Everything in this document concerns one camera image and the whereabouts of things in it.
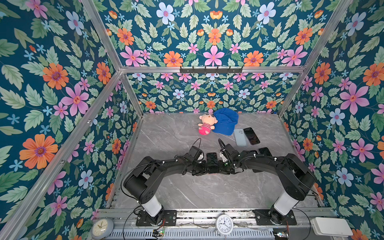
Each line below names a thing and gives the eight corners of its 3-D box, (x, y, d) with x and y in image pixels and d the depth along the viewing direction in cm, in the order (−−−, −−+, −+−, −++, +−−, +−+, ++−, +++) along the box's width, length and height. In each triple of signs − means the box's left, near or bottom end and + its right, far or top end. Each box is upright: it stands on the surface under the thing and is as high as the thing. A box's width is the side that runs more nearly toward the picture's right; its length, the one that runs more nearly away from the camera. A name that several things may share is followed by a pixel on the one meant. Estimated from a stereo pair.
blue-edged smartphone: (252, 145, 104) (253, 143, 102) (243, 130, 112) (244, 128, 110) (259, 143, 105) (260, 141, 103) (249, 128, 113) (250, 126, 111)
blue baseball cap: (213, 135, 109) (213, 130, 105) (212, 112, 125) (212, 107, 121) (239, 135, 109) (241, 130, 105) (235, 112, 125) (236, 107, 121)
